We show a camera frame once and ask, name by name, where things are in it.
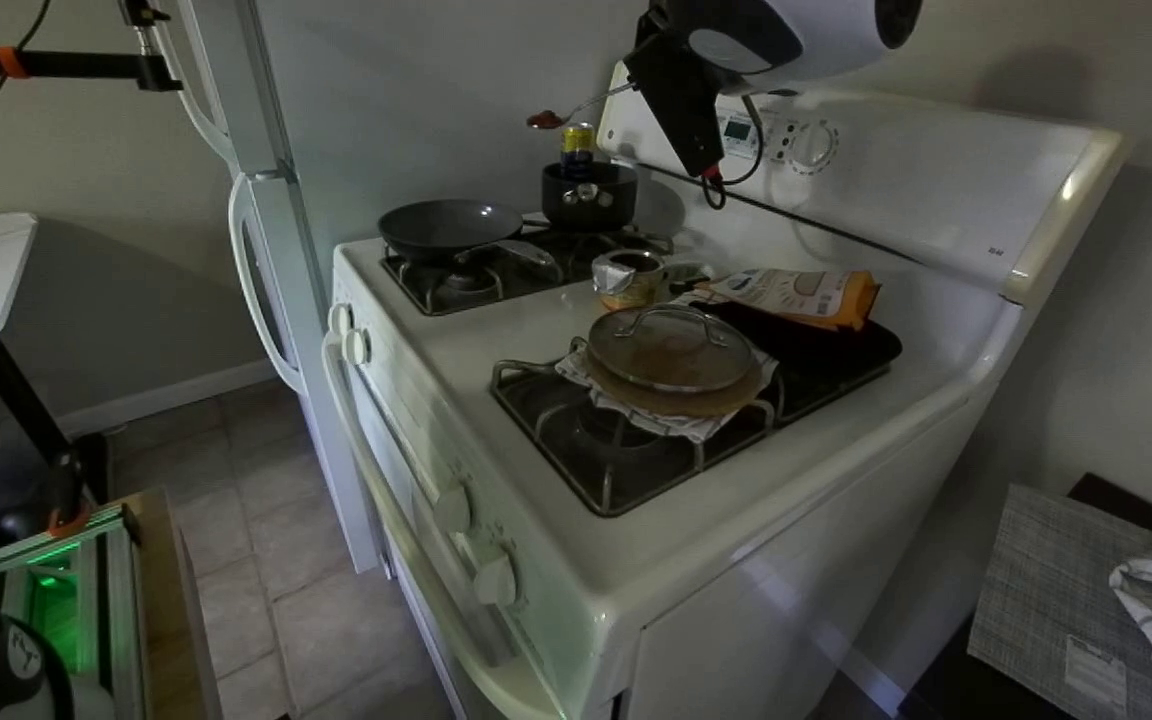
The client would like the checked white dish cloth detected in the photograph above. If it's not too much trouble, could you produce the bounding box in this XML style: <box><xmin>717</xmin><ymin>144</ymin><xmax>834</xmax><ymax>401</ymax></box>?
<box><xmin>547</xmin><ymin>333</ymin><xmax>785</xmax><ymax>449</ymax></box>

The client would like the yellow drink can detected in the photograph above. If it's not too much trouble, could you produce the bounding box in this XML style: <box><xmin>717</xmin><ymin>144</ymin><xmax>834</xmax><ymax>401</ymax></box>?
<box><xmin>555</xmin><ymin>121</ymin><xmax>603</xmax><ymax>168</ymax></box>

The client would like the grey frying pan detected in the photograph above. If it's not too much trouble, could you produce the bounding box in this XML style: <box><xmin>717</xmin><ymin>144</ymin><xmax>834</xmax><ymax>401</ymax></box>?
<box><xmin>377</xmin><ymin>192</ymin><xmax>571</xmax><ymax>291</ymax></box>

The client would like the dark saucepan with long handle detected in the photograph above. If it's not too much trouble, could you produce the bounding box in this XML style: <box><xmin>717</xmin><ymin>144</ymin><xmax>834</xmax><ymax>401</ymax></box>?
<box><xmin>535</xmin><ymin>156</ymin><xmax>689</xmax><ymax>247</ymax></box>

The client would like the black burner grate under pans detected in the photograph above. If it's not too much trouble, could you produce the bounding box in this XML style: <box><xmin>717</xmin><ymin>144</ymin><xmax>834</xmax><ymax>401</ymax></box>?
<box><xmin>377</xmin><ymin>221</ymin><xmax>675</xmax><ymax>319</ymax></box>

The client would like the wooden cart board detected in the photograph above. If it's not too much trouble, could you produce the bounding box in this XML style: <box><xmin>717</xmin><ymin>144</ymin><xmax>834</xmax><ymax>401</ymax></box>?
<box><xmin>117</xmin><ymin>488</ymin><xmax>228</xmax><ymax>720</ymax></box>

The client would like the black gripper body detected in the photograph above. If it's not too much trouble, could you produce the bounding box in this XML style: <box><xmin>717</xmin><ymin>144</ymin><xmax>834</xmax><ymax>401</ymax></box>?
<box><xmin>618</xmin><ymin>3</ymin><xmax>742</xmax><ymax>141</ymax></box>

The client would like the white gas stove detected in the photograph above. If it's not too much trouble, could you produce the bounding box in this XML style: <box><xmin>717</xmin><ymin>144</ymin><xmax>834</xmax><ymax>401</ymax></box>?
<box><xmin>316</xmin><ymin>76</ymin><xmax>1133</xmax><ymax>720</ymax></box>

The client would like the white oven dial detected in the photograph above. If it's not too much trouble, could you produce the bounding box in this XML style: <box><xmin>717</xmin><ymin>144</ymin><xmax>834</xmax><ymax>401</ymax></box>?
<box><xmin>778</xmin><ymin>112</ymin><xmax>845</xmax><ymax>181</ymax></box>

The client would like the grey refrigerator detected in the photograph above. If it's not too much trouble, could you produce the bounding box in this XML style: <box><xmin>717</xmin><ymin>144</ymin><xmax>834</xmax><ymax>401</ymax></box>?
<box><xmin>177</xmin><ymin>0</ymin><xmax>388</xmax><ymax>581</ymax></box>

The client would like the grey gridded mat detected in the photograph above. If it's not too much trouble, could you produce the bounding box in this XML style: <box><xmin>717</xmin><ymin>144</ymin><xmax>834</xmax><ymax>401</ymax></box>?
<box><xmin>965</xmin><ymin>482</ymin><xmax>1152</xmax><ymax>720</ymax></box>

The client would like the tin with orange label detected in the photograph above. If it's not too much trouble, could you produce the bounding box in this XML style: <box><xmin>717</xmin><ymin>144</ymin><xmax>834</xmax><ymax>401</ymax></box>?
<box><xmin>585</xmin><ymin>243</ymin><xmax>666</xmax><ymax>318</ymax></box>

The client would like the green lit aluminium frame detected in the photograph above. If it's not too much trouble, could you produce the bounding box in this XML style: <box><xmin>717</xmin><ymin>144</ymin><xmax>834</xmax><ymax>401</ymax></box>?
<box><xmin>0</xmin><ymin>513</ymin><xmax>151</xmax><ymax>720</ymax></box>

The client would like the black burner grate under lid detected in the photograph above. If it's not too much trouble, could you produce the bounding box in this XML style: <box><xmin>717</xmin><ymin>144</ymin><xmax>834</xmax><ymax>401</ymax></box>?
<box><xmin>484</xmin><ymin>351</ymin><xmax>796</xmax><ymax>523</ymax></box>

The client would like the black pole with orange tape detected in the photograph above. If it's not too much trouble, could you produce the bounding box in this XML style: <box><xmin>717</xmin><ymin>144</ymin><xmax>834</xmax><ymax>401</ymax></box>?
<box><xmin>0</xmin><ymin>45</ymin><xmax>189</xmax><ymax>99</ymax></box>

